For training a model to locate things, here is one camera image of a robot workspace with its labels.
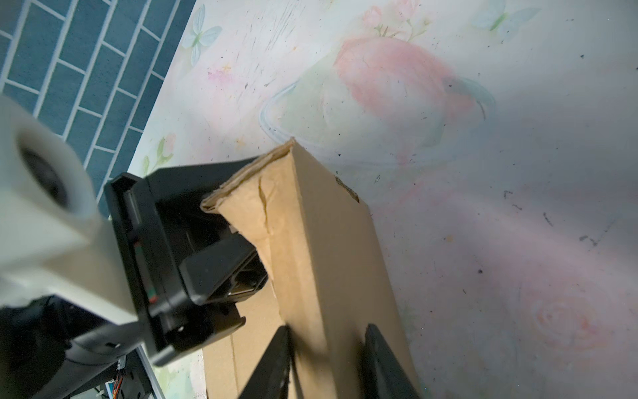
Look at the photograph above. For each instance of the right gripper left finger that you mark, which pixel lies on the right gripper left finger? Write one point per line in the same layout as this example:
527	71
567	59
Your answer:
270	379

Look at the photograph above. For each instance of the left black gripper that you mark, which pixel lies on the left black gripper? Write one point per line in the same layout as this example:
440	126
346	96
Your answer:
186	269

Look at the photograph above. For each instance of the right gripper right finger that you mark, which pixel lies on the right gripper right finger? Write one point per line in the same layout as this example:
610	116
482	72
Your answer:
382	375

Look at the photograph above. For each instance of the brown cardboard box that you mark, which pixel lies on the brown cardboard box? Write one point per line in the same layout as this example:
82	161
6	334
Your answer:
327	276

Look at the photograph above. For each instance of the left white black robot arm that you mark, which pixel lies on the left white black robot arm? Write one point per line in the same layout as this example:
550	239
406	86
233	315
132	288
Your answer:
52	348

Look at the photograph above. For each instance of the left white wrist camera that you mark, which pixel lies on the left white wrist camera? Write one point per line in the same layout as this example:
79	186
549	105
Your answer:
54	239

